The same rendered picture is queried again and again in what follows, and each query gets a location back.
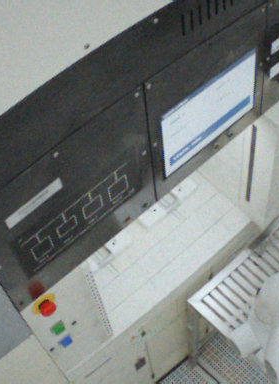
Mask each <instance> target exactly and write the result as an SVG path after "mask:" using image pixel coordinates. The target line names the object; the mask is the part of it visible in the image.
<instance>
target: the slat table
mask: <svg viewBox="0 0 279 384"><path fill-rule="evenodd" d="M273 235H277V237H278V238H279V217H278V218H277V219H276V220H274V221H273V223H272V224H270V225H269V226H268V227H267V228H266V229H265V230H264V231H263V232H262V233H261V234H260V235H259V236H258V237H257V238H256V239H255V240H254V241H253V242H252V243H250V244H249V245H248V246H247V247H246V248H245V249H244V250H243V251H242V252H240V253H239V254H238V256H237V257H236V258H235V259H234V260H233V261H231V262H230V263H228V264H227V265H226V267H225V268H223V269H222V270H221V271H220V272H219V273H218V274H217V275H216V276H215V277H213V278H212V279H211V280H210V281H209V282H208V283H207V284H205V285H204V286H203V287H202V288H201V289H200V290H199V291H198V292H197V293H194V294H193V296H192V297H191V298H190V299H189V300H188V301H187V303H188V311H187V322H188V323H190V324H191V325H192V326H193V327H192V329H191V328H189V327H188V341H187V345H188V358H189V359H188V364H189V366H190V367H191V368H195V366H196V364H197V360H198V350H199V349H200V348H201V347H202V346H203V345H204V344H205V343H206V342H207V341H208V340H210V339H211V338H212V337H214V336H215V335H216V334H217V332H218V333H219V334H220V335H221V336H223V337H224V338H225V339H227V335H228V334H230V333H231V332H232V331H233V330H232V329H231V328H229V327H230V326H231V325H232V326H233V327H234V328H235V329H236V328H237V327H239V326H240V324H239V323H238V322H237V320H240V321H241V322H242V324H243V323H245V322H246V321H248V319H247V318H245V316H244V315H243V314H244V313H246V314H247V315H249V311H250V309H249V308H250V307H252V305H253V303H254V301H255V297H256V292H257V290H258V288H260V287H261V286H262V285H264V284H262V283H261V282H260V281H259V280H257V279H256V278H255V277H254V275H253V274H250V273H249V271H248V270H247V269H246V268H245V267H243V265H246V266H248V267H249V268H250V270H251V271H252V272H254V273H255V274H256V275H257V276H258V277H259V278H261V279H262V280H263V281H264V282H265V281H266V280H267V279H268V277H267V276H266V275H265V274H264V273H263V272H262V271H261V270H259V269H258V268H257V266H256V265H254V264H252V262H251V261H250V260H249V259H250V258H252V259H253V261H254V262H255V263H258V265H259V266H260V267H261V268H262V269H264V270H265V271H266V272H267V273H268V275H271V276H272V275H273V274H275V273H279V263H277V262H276V261H275V260H274V259H273V258H272V256H271V257H270V256H269V255H268V254H267V252H266V251H264V250H262V247H264V248H265V249H267V250H268V251H269V252H270V253H271V254H272V255H273V256H275V257H276V258H277V260H278V261H279V252H278V251H276V250H275V249H274V247H273V246H270V245H269V243H268V241H269V240H270V242H271V243H272V244H273V245H275V246H276V247H277V248H278V249H279V241H278V240H276V238H275V237H274V236H273ZM256 252H258V253H259V254H260V255H261V256H262V257H263V258H264V259H266V261H267V262H269V263H270V265H272V266H273V267H274V268H275V269H276V271H275V272H274V270H273V269H271V268H270V266H268V265H267V264H265V262H264V261H263V260H261V259H260V258H259V257H258V256H257V255H256V254H255V253H256ZM236 270H239V271H240V272H241V273H242V274H243V275H244V276H246V277H247V279H248V280H249V281H251V282H252V283H253V284H254V285H255V286H256V287H257V289H254V288H253V287H252V286H251V284H250V283H247V282H246V280H245V279H244V278H243V277H241V276H240V275H239V274H238V273H237V272H236ZM231 276H232V277H233V278H234V279H235V280H237V281H238V283H239V284H241V285H242V286H244V288H245V289H246V290H247V291H249V292H250V293H251V295H250V296H248V294H247V293H246V292H244V291H243V289H242V288H241V287H238V286H237V284H236V283H235V282H234V281H232V280H231V279H230V277H231ZM224 282H225V283H227V284H228V286H229V287H231V288H232V289H234V290H235V292H236V293H237V294H238V295H240V297H242V298H243V299H244V300H245V301H244V302H242V301H240V300H239V298H238V297H237V296H235V295H234V293H233V292H232V291H229V290H228V289H227V287H226V286H225V285H223V283H224ZM217 288H218V289H219V290H220V291H222V292H223V293H225V295H226V296H227V297H228V298H230V299H231V301H232V302H233V303H236V304H237V306H238V307H237V308H236V309H235V307H234V306H233V305H231V304H230V302H229V301H228V300H227V299H225V298H224V296H222V295H221V294H219V293H218V292H217V290H216V289H217ZM210 295H213V296H215V298H216V299H217V300H218V301H219V302H221V304H222V305H223V306H224V307H226V308H227V310H229V311H231V312H232V313H231V314H230V315H229V314H228V313H226V311H225V310H224V309H223V308H221V307H220V305H219V304H218V303H216V302H214V301H213V299H212V298H211V297H209V296H210ZM203 300H205V301H206V302H207V303H208V304H209V305H211V307H212V308H213V309H214V310H216V311H217V313H218V314H219V315H221V316H222V317H223V319H224V320H221V319H220V318H219V317H218V316H216V314H215V313H213V312H212V311H210V310H209V308H208V307H207V306H205V305H204V304H203V303H202V301H203ZM199 315H200V316H201V317H202V318H203V319H205V321H206V322H207V323H208V324H210V325H211V327H212V328H214V329H213V330H211V331H210V332H209V334H208V335H206V336H205V337H204V338H203V339H202V340H201V341H200V342H198V337H199ZM188 323H187V324H188ZM227 340H228V339H227ZM246 358H247V359H248V361H250V362H251V363H252V364H253V365H254V366H255V367H256V368H259V370H261V371H262V373H264V374H265V375H266V376H267V377H268V378H269V379H270V380H271V381H273V383H275V384H279V382H277V381H276V380H274V379H273V378H271V376H269V374H268V373H267V370H266V369H265V368H264V367H265V366H264V365H263V364H262V363H261V362H260V361H259V359H258V358H257V357H256V355H254V354H253V353H251V354H250V355H248V356H247V357H246Z"/></svg>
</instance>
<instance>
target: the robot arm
mask: <svg viewBox="0 0 279 384"><path fill-rule="evenodd" d="M227 339H228V343H229V344H230V346H231V348H232V350H234V351H235V354H237V355H238V356H240V357H241V358H246V357H247V356H248V355H250V354H251V353H253V354H254V355H256V357H257V358H258V359H259V361H260V362H261V363H262V364H263V365H264V366H265V367H264V368H265V369H266V370H267V373H268V374H269V376H271V378H273V379H274V380H276V381H277V382H279V273H275V274H273V275H272V276H270V277H269V278H268V279H267V280H266V281H265V283H264V285H262V287H261V289H260V292H259V294H258V295H257V297H256V299H255V301H254V303H253V305H252V307H251V310H250V311H249V315H248V321H246V322H245V323H243V324H242V325H240V326H239V327H237V328H236V329H234V330H233V331H232V332H231V333H230V334H228V335H227Z"/></svg>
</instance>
